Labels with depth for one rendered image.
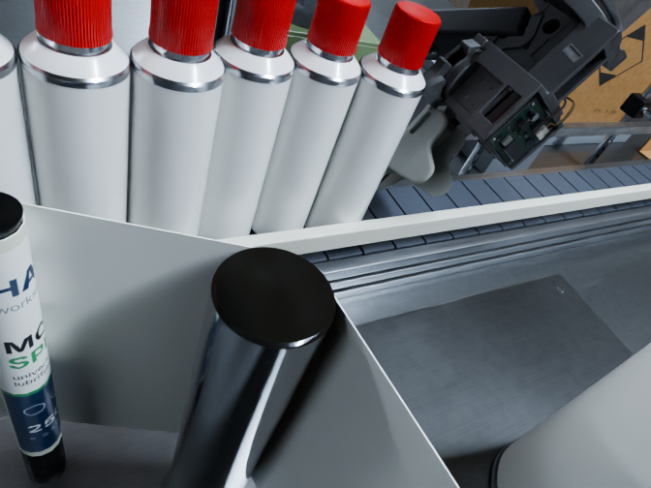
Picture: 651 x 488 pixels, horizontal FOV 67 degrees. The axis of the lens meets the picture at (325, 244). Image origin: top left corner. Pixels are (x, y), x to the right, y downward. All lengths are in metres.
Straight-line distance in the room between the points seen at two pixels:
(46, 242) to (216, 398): 0.07
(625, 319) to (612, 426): 0.40
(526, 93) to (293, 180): 0.18
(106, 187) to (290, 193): 0.14
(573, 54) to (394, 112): 0.13
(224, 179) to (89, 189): 0.09
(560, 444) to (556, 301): 0.24
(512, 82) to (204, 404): 0.31
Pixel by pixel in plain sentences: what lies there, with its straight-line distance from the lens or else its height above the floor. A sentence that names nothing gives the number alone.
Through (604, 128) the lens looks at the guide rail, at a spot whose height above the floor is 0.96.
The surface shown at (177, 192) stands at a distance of 0.33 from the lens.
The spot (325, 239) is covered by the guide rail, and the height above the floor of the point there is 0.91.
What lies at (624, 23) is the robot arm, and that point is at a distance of 0.44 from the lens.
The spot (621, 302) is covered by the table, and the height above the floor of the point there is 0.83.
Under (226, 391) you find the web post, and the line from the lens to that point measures 0.16.
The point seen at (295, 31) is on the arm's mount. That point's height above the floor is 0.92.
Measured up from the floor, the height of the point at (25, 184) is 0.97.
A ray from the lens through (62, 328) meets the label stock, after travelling 0.22.
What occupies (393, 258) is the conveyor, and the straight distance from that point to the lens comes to 0.47.
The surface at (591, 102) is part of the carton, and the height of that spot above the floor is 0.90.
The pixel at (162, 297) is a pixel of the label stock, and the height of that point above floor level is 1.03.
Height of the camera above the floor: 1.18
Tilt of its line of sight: 42 degrees down
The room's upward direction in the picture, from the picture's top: 23 degrees clockwise
